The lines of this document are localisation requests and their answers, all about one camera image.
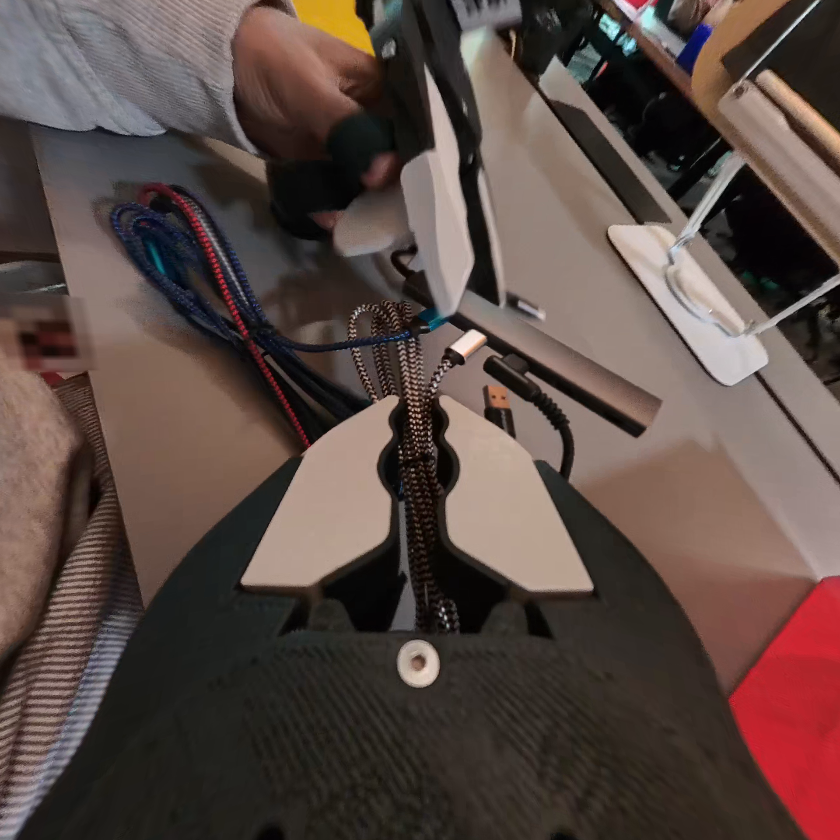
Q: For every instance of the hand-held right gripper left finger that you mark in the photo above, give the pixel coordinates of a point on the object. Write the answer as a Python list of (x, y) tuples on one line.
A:
[(321, 512)]

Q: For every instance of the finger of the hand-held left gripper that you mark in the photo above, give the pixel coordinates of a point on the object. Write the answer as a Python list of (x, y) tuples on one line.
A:
[(439, 229), (492, 249)]

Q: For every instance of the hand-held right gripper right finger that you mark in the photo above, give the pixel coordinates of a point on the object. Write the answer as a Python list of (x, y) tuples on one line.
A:
[(512, 518)]

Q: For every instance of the red plastic bin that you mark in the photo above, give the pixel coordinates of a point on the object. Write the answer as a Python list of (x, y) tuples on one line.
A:
[(787, 722)]

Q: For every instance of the person's left forearm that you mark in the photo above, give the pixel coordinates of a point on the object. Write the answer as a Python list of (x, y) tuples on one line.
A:
[(131, 59)]

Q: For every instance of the black desk flap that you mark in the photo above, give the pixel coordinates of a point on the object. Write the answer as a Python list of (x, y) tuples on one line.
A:
[(610, 164)]

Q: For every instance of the grey desk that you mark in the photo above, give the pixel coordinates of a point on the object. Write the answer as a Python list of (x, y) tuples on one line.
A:
[(184, 394)]

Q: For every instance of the person's left hand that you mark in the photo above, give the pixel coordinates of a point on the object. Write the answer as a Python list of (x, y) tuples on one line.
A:
[(289, 85)]

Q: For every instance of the yellow plastic bin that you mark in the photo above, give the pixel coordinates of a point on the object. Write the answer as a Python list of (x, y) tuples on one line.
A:
[(334, 26)]

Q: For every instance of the white laptop stand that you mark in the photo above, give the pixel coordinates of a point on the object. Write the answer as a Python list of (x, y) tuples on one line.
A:
[(649, 262)]

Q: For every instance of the curved plywood board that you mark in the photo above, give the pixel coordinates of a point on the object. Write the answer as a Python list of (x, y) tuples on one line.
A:
[(722, 52)]

